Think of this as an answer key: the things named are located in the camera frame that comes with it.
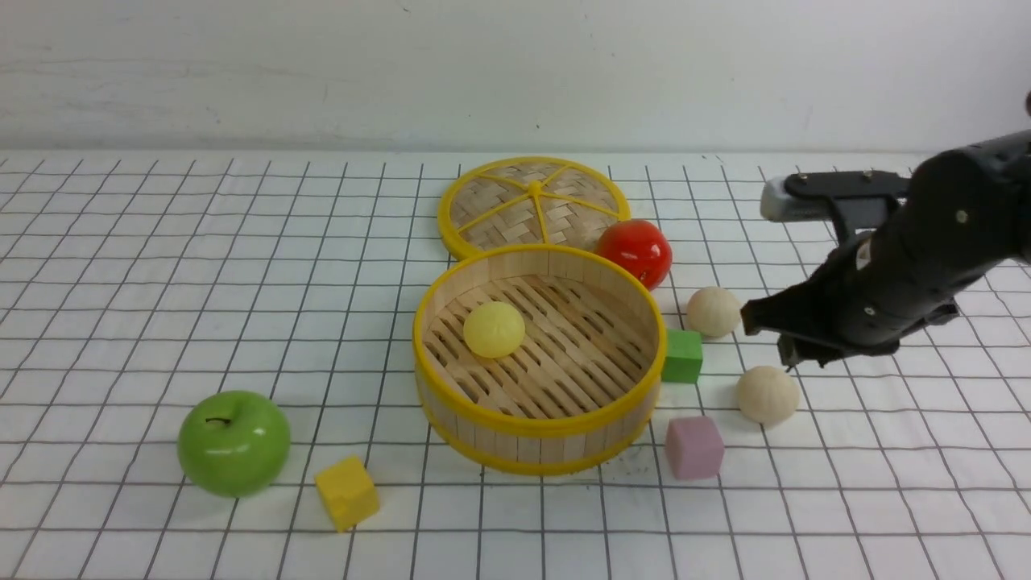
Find yellow cube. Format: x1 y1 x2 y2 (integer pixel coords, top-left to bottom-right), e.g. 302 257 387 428
314 455 380 532

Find yellow bun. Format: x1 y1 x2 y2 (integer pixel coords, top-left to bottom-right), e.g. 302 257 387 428
463 301 526 359

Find green apple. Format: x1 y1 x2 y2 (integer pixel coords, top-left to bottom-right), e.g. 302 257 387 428
176 390 291 498

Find white grid tablecloth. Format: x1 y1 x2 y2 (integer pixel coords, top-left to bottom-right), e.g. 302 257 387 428
1 151 1030 579

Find red tomato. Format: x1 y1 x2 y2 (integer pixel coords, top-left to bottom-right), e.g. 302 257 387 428
595 219 673 291

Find bamboo steamer lid yellow rim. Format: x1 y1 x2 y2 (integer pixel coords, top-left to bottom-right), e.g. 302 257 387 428
436 155 632 261

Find pink cube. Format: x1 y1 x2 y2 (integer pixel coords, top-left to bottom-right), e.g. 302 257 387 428
665 416 725 481

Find green cube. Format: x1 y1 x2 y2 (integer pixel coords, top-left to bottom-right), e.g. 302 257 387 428
660 328 704 384

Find cream bun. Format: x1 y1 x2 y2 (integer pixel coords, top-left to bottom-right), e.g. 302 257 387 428
734 366 801 425
685 286 741 338

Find bamboo steamer tray yellow rim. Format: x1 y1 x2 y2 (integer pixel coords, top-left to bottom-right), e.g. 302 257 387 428
412 245 668 476

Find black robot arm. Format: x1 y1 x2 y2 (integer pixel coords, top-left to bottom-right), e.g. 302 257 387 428
740 130 1030 368

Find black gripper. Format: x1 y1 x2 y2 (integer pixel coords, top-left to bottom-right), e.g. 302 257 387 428
741 148 1017 370

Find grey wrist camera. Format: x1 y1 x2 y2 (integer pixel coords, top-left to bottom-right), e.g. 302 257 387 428
760 169 909 243

